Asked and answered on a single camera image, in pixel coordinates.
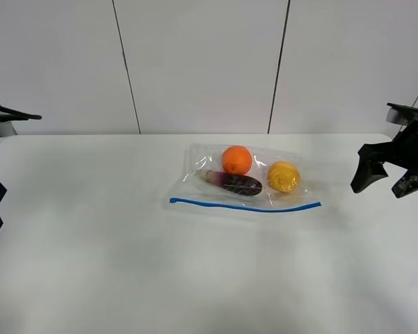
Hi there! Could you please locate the orange fruit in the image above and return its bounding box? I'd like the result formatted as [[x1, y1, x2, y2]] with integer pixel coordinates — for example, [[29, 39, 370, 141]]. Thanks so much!
[[221, 145, 252, 175]]

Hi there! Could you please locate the yellow lemon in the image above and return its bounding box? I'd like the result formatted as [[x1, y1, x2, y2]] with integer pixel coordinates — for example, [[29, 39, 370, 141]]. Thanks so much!
[[267, 161, 301, 193]]

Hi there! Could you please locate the clear zip bag blue zipper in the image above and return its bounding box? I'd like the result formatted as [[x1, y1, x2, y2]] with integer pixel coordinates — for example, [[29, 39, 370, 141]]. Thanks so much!
[[168, 144, 321, 213]]

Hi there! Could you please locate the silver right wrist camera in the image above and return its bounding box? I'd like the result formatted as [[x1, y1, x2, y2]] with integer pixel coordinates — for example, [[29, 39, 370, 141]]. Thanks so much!
[[386, 103, 418, 126]]

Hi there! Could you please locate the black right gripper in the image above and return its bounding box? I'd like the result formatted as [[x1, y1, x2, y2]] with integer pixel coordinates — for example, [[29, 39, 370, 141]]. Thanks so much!
[[351, 120, 418, 198]]

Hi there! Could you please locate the purple eggplant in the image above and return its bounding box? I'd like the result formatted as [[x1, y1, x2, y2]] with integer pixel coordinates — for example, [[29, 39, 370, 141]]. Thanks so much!
[[198, 169, 263, 196]]

